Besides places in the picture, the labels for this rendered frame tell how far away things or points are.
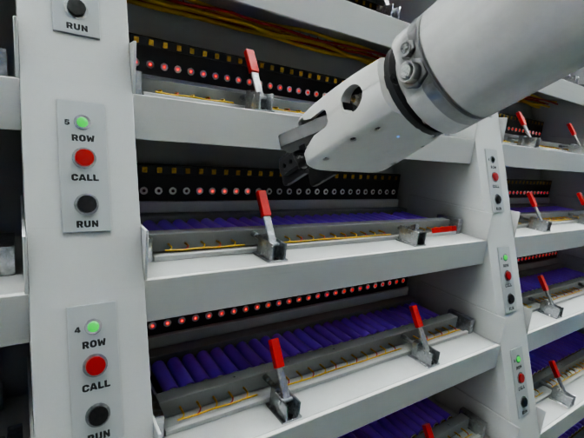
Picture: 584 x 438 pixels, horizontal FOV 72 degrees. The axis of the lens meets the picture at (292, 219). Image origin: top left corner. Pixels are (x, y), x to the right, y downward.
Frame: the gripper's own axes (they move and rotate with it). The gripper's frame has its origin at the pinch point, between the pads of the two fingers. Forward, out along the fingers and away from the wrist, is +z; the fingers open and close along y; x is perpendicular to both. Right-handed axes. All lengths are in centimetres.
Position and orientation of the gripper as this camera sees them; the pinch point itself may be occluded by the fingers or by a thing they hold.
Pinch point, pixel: (307, 166)
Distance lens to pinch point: 42.5
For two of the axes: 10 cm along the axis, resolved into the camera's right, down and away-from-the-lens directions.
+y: 8.2, -0.3, 5.7
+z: -5.4, 2.8, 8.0
